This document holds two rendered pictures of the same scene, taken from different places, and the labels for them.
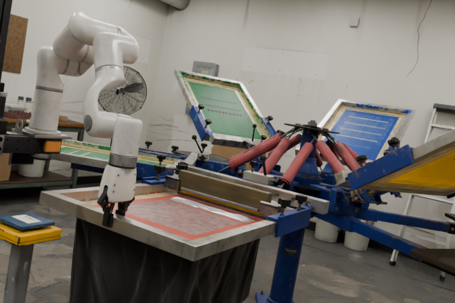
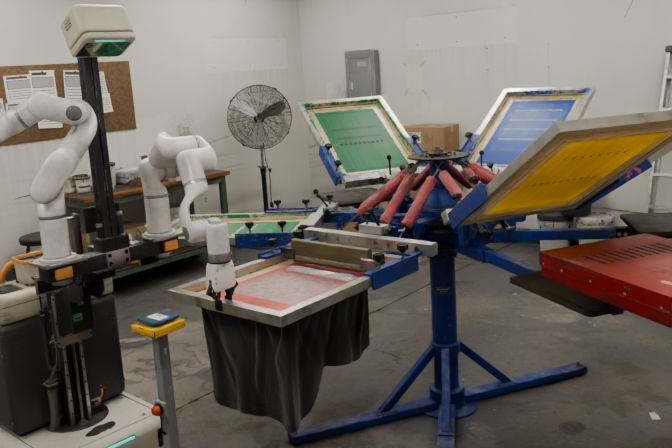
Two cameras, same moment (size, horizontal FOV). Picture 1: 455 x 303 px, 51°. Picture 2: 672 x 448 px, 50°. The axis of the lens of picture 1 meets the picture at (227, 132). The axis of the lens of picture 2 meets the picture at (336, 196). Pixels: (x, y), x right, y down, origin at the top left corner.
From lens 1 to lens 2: 1.22 m
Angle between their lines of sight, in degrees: 12
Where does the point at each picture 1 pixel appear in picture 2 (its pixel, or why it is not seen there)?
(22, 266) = (162, 351)
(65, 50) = (159, 163)
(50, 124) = (164, 227)
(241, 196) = (345, 256)
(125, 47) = (203, 159)
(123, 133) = (213, 237)
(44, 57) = (144, 171)
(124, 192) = (225, 281)
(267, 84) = (445, 63)
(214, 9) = not seen: outside the picture
